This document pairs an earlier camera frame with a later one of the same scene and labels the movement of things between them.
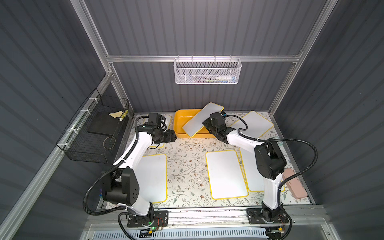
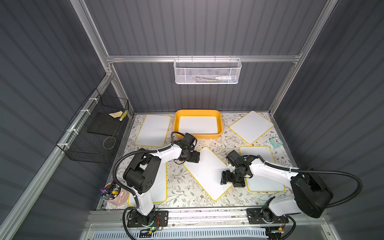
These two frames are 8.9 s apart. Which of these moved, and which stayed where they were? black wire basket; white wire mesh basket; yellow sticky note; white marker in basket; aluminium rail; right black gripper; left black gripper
Moved: right black gripper; left black gripper
Stayed: white marker in basket; yellow sticky note; white wire mesh basket; aluminium rail; black wire basket
